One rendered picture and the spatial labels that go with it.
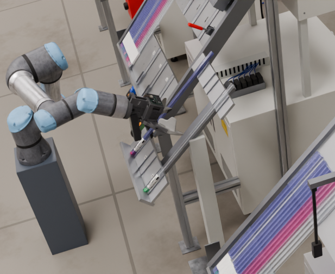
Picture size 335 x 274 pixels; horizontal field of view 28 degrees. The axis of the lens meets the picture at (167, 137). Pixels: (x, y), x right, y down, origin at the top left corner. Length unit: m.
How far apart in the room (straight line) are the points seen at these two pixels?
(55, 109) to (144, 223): 1.27
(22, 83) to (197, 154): 0.68
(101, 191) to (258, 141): 1.01
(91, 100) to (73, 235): 1.27
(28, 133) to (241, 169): 0.93
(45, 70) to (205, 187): 0.75
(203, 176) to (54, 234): 0.95
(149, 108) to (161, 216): 1.25
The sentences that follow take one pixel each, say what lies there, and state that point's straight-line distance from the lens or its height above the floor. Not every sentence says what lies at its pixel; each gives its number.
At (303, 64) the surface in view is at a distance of 2.81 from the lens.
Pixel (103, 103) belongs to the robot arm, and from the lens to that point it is 2.15.
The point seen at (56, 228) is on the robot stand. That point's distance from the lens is 3.25.
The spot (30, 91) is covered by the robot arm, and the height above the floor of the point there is 1.14.
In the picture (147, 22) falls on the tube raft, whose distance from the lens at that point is 3.10.
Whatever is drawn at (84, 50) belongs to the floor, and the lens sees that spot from 4.74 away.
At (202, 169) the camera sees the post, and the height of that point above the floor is 0.67.
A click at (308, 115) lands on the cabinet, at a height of 0.53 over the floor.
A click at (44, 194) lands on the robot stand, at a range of 3.10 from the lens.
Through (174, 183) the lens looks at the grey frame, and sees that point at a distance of 2.90.
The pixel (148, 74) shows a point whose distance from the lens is 2.93.
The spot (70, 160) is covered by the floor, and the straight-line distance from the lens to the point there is 3.84.
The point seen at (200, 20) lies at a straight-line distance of 2.73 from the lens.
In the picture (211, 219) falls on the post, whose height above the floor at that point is 0.39.
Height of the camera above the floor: 2.40
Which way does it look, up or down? 39 degrees down
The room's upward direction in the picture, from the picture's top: 13 degrees counter-clockwise
